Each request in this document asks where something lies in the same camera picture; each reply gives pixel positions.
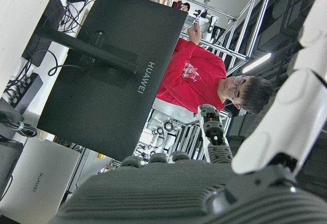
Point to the white grey right robot hand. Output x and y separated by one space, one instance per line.
153 196

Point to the silver Huawei laptop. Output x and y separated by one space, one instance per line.
43 175

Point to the black Huawei monitor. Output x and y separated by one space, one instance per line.
115 80

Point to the person in red sweater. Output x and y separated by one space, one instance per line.
194 80

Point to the black power strip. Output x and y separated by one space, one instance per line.
28 91

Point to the black monitor stand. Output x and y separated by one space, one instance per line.
84 47

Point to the white ceiling light strip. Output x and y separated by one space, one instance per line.
256 62

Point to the person with dark hair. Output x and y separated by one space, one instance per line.
182 5

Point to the aluminium profile frame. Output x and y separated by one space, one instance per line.
245 29

